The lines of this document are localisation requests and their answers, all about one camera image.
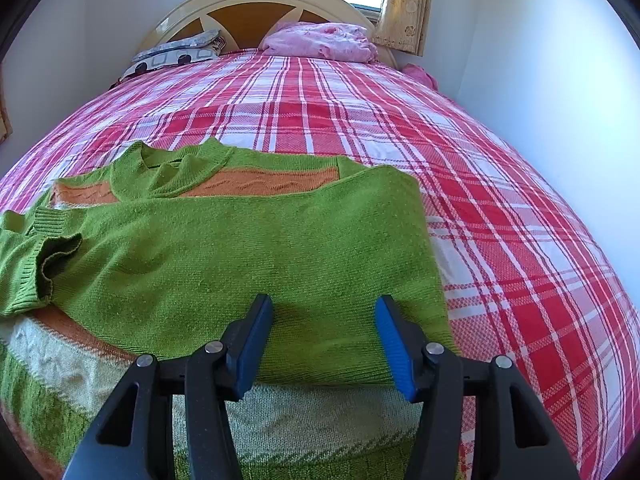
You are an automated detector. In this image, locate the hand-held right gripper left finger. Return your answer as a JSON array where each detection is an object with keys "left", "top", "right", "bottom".
[{"left": 60, "top": 293, "right": 275, "bottom": 480}]

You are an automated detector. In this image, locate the pink floral pillow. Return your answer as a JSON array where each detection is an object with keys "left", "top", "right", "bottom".
[{"left": 257, "top": 22, "right": 379, "bottom": 63}]

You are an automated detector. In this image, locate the cream wooden headboard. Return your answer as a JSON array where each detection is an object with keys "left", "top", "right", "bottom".
[{"left": 132, "top": 0, "right": 398, "bottom": 68}]

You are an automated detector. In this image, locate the yellow patterned curtain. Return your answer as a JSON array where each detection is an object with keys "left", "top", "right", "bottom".
[{"left": 372, "top": 0, "right": 433, "bottom": 56}]

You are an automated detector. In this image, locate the red plaid bed sheet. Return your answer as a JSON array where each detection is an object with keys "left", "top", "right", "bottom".
[{"left": 0, "top": 47, "right": 628, "bottom": 480}]

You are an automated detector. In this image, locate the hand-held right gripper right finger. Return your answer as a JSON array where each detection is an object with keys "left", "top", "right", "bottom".
[{"left": 375, "top": 295, "right": 583, "bottom": 480}]

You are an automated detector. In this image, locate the grey white patterned pillow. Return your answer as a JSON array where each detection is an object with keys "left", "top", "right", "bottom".
[{"left": 119, "top": 30, "right": 226, "bottom": 81}]

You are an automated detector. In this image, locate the wooden frame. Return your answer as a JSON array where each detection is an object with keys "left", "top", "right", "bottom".
[{"left": 0, "top": 67, "right": 13, "bottom": 142}]

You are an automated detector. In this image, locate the green orange knit sweater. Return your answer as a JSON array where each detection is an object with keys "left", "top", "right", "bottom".
[{"left": 0, "top": 137, "right": 461, "bottom": 480}]

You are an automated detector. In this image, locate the pink cloth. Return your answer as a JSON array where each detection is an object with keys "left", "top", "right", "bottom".
[{"left": 400, "top": 63, "right": 441, "bottom": 91}]

